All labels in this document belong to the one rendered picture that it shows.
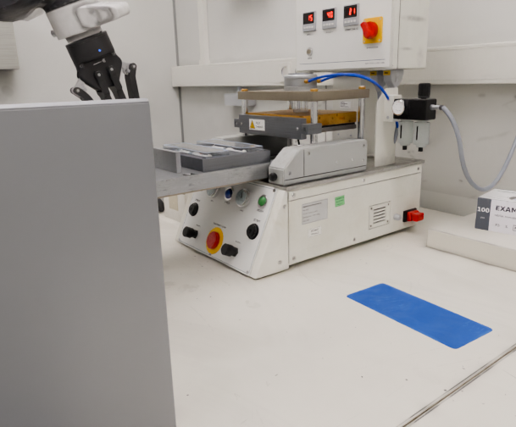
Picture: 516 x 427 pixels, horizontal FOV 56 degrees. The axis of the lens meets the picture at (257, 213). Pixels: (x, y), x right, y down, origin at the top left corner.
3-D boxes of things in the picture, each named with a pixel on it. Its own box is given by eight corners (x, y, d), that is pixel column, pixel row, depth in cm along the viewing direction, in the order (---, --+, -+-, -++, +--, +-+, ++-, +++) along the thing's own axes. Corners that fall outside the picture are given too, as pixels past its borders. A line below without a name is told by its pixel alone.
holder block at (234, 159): (219, 152, 118) (218, 141, 117) (270, 162, 103) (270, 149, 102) (156, 160, 108) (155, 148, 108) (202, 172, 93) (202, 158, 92)
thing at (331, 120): (298, 124, 132) (298, 87, 129) (361, 129, 115) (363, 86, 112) (246, 129, 122) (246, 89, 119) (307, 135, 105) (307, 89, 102)
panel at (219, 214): (178, 241, 122) (201, 169, 122) (249, 276, 99) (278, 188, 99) (171, 239, 120) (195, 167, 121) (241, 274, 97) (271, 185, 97)
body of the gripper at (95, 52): (98, 30, 90) (120, 79, 94) (56, 46, 86) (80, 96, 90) (114, 25, 84) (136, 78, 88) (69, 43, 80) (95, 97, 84)
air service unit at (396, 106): (390, 146, 118) (393, 83, 114) (444, 152, 107) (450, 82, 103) (376, 148, 115) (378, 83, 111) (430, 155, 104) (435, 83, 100)
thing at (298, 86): (308, 121, 138) (308, 73, 135) (399, 127, 115) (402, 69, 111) (238, 128, 124) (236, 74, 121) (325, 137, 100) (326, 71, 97)
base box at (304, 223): (325, 204, 154) (326, 150, 150) (430, 230, 126) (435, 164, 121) (174, 241, 123) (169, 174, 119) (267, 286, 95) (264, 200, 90)
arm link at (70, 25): (38, 15, 84) (54, 47, 86) (60, 6, 74) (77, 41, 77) (102, -7, 89) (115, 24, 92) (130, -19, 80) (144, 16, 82)
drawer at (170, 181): (223, 166, 121) (221, 135, 119) (280, 179, 104) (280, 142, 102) (107, 184, 104) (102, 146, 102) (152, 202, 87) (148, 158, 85)
